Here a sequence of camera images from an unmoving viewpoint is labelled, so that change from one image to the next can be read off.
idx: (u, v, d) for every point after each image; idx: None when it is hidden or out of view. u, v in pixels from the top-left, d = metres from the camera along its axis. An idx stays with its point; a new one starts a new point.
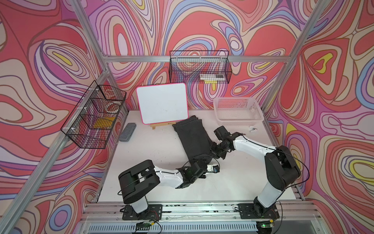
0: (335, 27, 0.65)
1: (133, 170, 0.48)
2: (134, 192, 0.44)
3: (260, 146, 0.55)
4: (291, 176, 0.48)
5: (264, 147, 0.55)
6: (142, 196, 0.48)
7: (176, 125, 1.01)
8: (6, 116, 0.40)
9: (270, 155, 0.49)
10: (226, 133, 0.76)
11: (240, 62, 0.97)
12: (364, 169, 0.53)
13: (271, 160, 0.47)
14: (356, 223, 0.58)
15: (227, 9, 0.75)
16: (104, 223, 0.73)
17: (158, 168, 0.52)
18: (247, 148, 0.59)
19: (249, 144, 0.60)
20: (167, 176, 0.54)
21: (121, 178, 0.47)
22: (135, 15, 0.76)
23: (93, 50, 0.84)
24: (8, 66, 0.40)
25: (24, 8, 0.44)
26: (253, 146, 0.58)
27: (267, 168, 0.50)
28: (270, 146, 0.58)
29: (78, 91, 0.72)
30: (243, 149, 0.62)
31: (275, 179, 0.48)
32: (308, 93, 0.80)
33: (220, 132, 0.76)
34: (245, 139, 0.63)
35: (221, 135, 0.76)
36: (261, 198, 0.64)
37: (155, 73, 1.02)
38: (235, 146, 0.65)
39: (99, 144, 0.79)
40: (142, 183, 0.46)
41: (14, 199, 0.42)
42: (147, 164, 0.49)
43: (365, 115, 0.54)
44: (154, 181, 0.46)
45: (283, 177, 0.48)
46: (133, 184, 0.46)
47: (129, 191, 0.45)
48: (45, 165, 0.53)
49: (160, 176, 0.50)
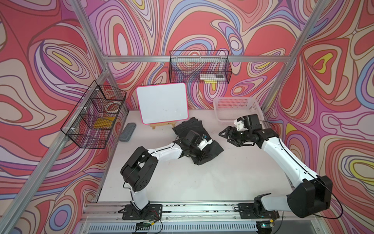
0: (334, 28, 0.65)
1: (130, 162, 0.50)
2: (140, 178, 0.47)
3: (298, 166, 0.45)
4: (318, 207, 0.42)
5: (302, 169, 0.45)
6: (148, 178, 0.50)
7: (176, 127, 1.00)
8: (7, 116, 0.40)
9: (306, 183, 0.42)
10: (257, 126, 0.63)
11: (240, 62, 0.97)
12: (364, 168, 0.53)
13: (307, 191, 0.40)
14: (356, 223, 0.58)
15: (227, 9, 0.75)
16: (103, 223, 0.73)
17: (152, 149, 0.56)
18: (280, 158, 0.50)
19: (284, 155, 0.49)
20: (163, 152, 0.56)
21: (122, 171, 0.50)
22: (135, 15, 0.76)
23: (93, 50, 0.84)
24: (8, 66, 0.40)
25: (24, 8, 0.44)
26: (289, 160, 0.48)
27: (294, 191, 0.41)
28: (310, 172, 0.44)
29: (77, 91, 0.72)
30: (274, 156, 0.52)
31: (299, 207, 0.43)
32: (308, 93, 0.80)
33: (251, 122, 0.63)
34: (280, 147, 0.52)
35: (251, 126, 0.63)
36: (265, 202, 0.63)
37: (155, 73, 1.02)
38: (264, 146, 0.55)
39: (99, 144, 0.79)
40: (143, 167, 0.48)
41: (14, 199, 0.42)
42: (141, 149, 0.51)
43: (365, 115, 0.54)
44: (153, 162, 0.48)
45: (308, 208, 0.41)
46: (135, 171, 0.49)
47: (134, 179, 0.48)
48: (45, 165, 0.53)
49: (157, 155, 0.53)
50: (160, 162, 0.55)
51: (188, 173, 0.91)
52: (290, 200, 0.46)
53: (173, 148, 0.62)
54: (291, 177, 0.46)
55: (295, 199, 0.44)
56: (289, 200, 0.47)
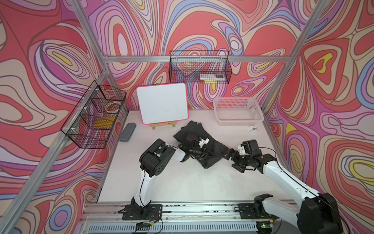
0: (334, 28, 0.65)
1: (150, 150, 0.58)
2: (160, 162, 0.55)
3: (298, 185, 0.47)
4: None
5: (302, 187, 0.46)
6: (164, 165, 0.57)
7: (177, 135, 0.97)
8: (6, 116, 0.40)
9: (309, 201, 0.42)
10: (257, 152, 0.67)
11: (240, 62, 0.97)
12: (364, 169, 0.53)
13: (310, 209, 0.40)
14: (356, 223, 0.58)
15: (227, 10, 0.75)
16: (104, 223, 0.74)
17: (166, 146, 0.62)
18: (280, 180, 0.52)
19: (283, 175, 0.52)
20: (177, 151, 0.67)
21: (141, 158, 0.57)
22: (135, 15, 0.76)
23: (93, 50, 0.84)
24: (8, 66, 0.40)
25: (24, 8, 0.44)
26: (288, 180, 0.50)
27: (302, 212, 0.42)
28: (311, 189, 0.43)
29: (77, 91, 0.72)
30: (275, 179, 0.54)
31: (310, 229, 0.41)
32: (308, 93, 0.80)
33: (251, 147, 0.68)
34: (279, 168, 0.55)
35: (251, 151, 0.68)
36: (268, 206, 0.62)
37: (155, 73, 1.02)
38: (265, 171, 0.58)
39: (99, 144, 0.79)
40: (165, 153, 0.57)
41: (14, 199, 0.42)
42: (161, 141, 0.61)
43: (365, 115, 0.54)
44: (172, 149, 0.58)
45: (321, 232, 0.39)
46: (154, 158, 0.56)
47: (154, 164, 0.54)
48: (45, 165, 0.53)
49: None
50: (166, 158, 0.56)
51: (188, 172, 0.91)
52: (302, 222, 0.43)
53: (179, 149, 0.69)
54: (295, 196, 0.46)
55: (306, 222, 0.42)
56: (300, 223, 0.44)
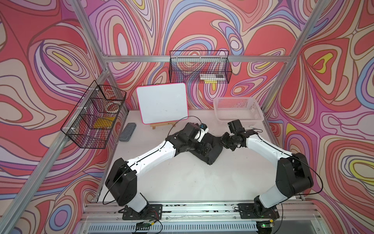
0: (334, 27, 0.65)
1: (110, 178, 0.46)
2: (120, 195, 0.43)
3: (275, 150, 0.53)
4: (303, 185, 0.46)
5: (278, 151, 0.52)
6: (133, 192, 0.46)
7: None
8: (7, 116, 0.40)
9: (284, 160, 0.47)
10: (241, 129, 0.72)
11: (240, 62, 0.97)
12: (364, 169, 0.53)
13: (284, 166, 0.45)
14: (356, 223, 0.58)
15: (227, 9, 0.75)
16: (104, 223, 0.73)
17: (133, 161, 0.47)
18: (260, 148, 0.57)
19: (263, 145, 0.57)
20: (147, 162, 0.48)
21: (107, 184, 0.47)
22: (135, 15, 0.76)
23: (93, 50, 0.84)
24: (8, 65, 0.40)
25: (24, 8, 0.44)
26: (268, 147, 0.55)
27: (277, 173, 0.48)
28: (286, 151, 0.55)
29: (77, 91, 0.72)
30: (255, 148, 0.60)
31: (285, 185, 0.46)
32: (308, 92, 0.80)
33: (234, 126, 0.73)
34: (259, 139, 0.60)
35: (235, 130, 0.72)
36: (264, 198, 0.63)
37: (155, 73, 1.02)
38: (248, 143, 0.63)
39: (99, 144, 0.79)
40: (122, 185, 0.43)
41: (14, 199, 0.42)
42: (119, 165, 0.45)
43: (365, 115, 0.54)
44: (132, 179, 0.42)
45: (292, 184, 0.45)
46: (116, 187, 0.45)
47: (116, 195, 0.44)
48: (45, 165, 0.53)
49: (140, 166, 0.46)
50: (147, 169, 0.49)
51: (188, 172, 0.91)
52: (278, 183, 0.49)
53: (161, 150, 0.53)
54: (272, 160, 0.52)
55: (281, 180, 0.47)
56: (277, 184, 0.50)
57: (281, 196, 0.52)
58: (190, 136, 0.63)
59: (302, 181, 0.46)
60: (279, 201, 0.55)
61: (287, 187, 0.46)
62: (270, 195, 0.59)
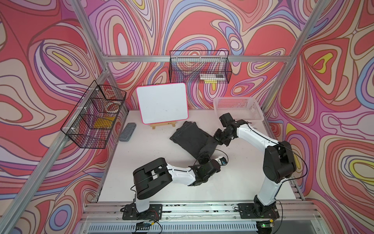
0: (334, 27, 0.65)
1: (146, 168, 0.50)
2: (147, 188, 0.46)
3: (263, 138, 0.56)
4: (287, 170, 0.50)
5: (266, 140, 0.55)
6: (155, 193, 0.49)
7: (173, 136, 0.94)
8: (6, 116, 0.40)
9: (271, 147, 0.50)
10: (231, 120, 0.76)
11: (240, 62, 0.97)
12: (364, 168, 0.53)
13: (271, 154, 0.48)
14: (356, 223, 0.58)
15: (227, 9, 0.75)
16: (104, 223, 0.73)
17: (170, 166, 0.53)
18: (249, 137, 0.61)
19: (252, 133, 0.60)
20: (179, 174, 0.54)
21: (135, 176, 0.49)
22: (135, 15, 0.76)
23: (93, 50, 0.84)
24: (8, 65, 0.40)
25: (24, 8, 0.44)
26: (256, 136, 0.58)
27: (264, 159, 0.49)
28: (273, 140, 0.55)
29: (77, 91, 0.72)
30: (245, 137, 0.63)
31: (271, 171, 0.50)
32: (308, 92, 0.80)
33: (225, 120, 0.76)
34: (249, 128, 0.63)
35: (226, 122, 0.75)
36: (261, 196, 0.64)
37: (155, 73, 1.01)
38: (238, 133, 0.66)
39: (99, 144, 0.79)
40: (155, 180, 0.47)
41: (14, 199, 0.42)
42: (160, 162, 0.50)
43: (364, 115, 0.54)
44: (166, 179, 0.46)
45: (278, 169, 0.49)
46: (146, 180, 0.48)
47: (142, 187, 0.46)
48: (45, 164, 0.53)
49: (172, 174, 0.50)
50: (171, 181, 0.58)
51: None
52: (265, 169, 0.53)
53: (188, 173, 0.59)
54: (260, 148, 0.55)
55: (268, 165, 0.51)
56: (264, 169, 0.54)
57: (273, 187, 0.55)
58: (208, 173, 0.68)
59: (287, 167, 0.50)
60: (274, 195, 0.58)
61: (273, 174, 0.50)
62: (266, 191, 0.60)
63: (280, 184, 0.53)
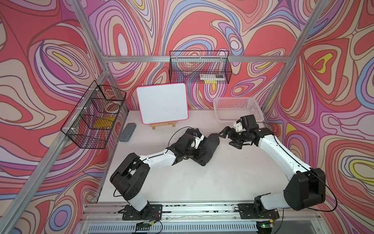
0: (334, 28, 0.65)
1: (120, 169, 0.48)
2: (130, 185, 0.45)
3: (291, 160, 0.47)
4: (312, 200, 0.43)
5: (295, 163, 0.47)
6: (139, 186, 0.48)
7: None
8: (6, 116, 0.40)
9: (300, 174, 0.43)
10: (254, 126, 0.66)
11: (240, 62, 0.97)
12: (364, 169, 0.53)
13: (301, 183, 0.41)
14: (356, 223, 0.58)
15: (227, 10, 0.75)
16: (104, 223, 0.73)
17: (144, 156, 0.52)
18: (274, 152, 0.52)
19: (281, 152, 0.51)
20: (156, 160, 0.54)
21: (112, 181, 0.47)
22: (135, 15, 0.76)
23: (93, 50, 0.84)
24: (8, 65, 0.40)
25: (24, 8, 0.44)
26: (284, 155, 0.50)
27: (289, 184, 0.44)
28: (304, 164, 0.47)
29: (77, 91, 0.72)
30: (269, 150, 0.55)
31: (294, 198, 0.44)
32: (308, 93, 0.80)
33: (247, 122, 0.67)
34: (274, 143, 0.54)
35: (248, 125, 0.66)
36: (264, 199, 0.64)
37: (155, 73, 1.02)
38: (261, 144, 0.58)
39: (99, 144, 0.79)
40: (134, 175, 0.46)
41: (14, 199, 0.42)
42: (131, 157, 0.49)
43: (364, 115, 0.54)
44: (144, 170, 0.46)
45: (303, 200, 0.42)
46: (125, 179, 0.47)
47: (125, 187, 0.45)
48: (45, 164, 0.53)
49: (149, 162, 0.51)
50: (152, 169, 0.53)
51: (188, 173, 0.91)
52: (286, 193, 0.47)
53: (166, 154, 0.61)
54: (285, 169, 0.48)
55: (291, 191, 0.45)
56: (285, 194, 0.48)
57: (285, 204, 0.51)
58: (186, 146, 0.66)
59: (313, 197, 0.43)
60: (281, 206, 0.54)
61: (296, 201, 0.44)
62: (271, 197, 0.59)
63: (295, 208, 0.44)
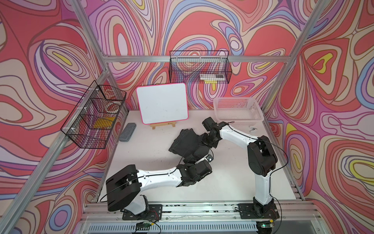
0: (334, 27, 0.65)
1: (116, 178, 0.46)
2: (114, 201, 0.42)
3: (244, 136, 0.60)
4: (269, 163, 0.54)
5: (247, 137, 0.59)
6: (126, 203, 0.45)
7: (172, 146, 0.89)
8: (6, 116, 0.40)
9: (252, 144, 0.54)
10: (214, 123, 0.79)
11: (240, 62, 0.97)
12: (364, 169, 0.53)
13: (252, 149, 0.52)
14: (356, 223, 0.58)
15: (227, 10, 0.75)
16: (104, 223, 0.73)
17: (143, 173, 0.47)
18: (232, 137, 0.64)
19: (234, 133, 0.64)
20: (155, 180, 0.48)
21: (107, 186, 0.46)
22: (135, 15, 0.76)
23: (93, 50, 0.84)
24: (8, 65, 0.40)
25: (23, 8, 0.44)
26: (238, 135, 0.61)
27: (249, 156, 0.55)
28: (252, 136, 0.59)
29: (77, 91, 0.72)
30: (228, 138, 0.66)
31: (256, 166, 0.53)
32: (308, 93, 0.80)
33: (208, 124, 0.79)
34: (231, 129, 0.66)
35: (209, 126, 0.78)
36: (258, 195, 0.65)
37: (155, 73, 1.02)
38: (221, 134, 0.69)
39: (99, 144, 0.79)
40: (122, 191, 0.43)
41: (14, 199, 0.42)
42: (130, 169, 0.45)
43: (364, 115, 0.54)
44: (134, 189, 0.42)
45: (262, 164, 0.53)
46: (115, 190, 0.45)
47: (111, 199, 0.43)
48: (45, 164, 0.53)
49: (147, 182, 0.46)
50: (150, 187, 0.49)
51: None
52: (251, 165, 0.56)
53: (170, 176, 0.53)
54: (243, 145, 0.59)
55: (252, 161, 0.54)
56: (250, 166, 0.57)
57: (264, 182, 0.57)
58: (199, 174, 0.61)
59: (269, 161, 0.54)
60: (269, 191, 0.60)
61: (258, 168, 0.53)
62: (260, 189, 0.61)
63: (268, 177, 0.56)
